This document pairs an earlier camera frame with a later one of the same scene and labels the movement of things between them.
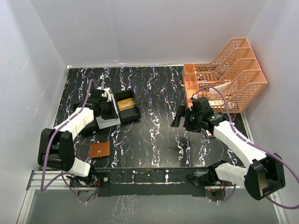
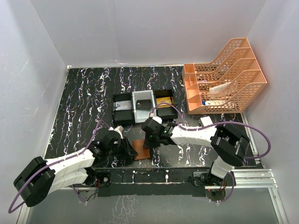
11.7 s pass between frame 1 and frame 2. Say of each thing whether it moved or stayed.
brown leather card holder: moved
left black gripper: moved
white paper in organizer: stayed
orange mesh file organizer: stayed
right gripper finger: moved
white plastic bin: moved
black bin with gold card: moved
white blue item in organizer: stayed
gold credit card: moved
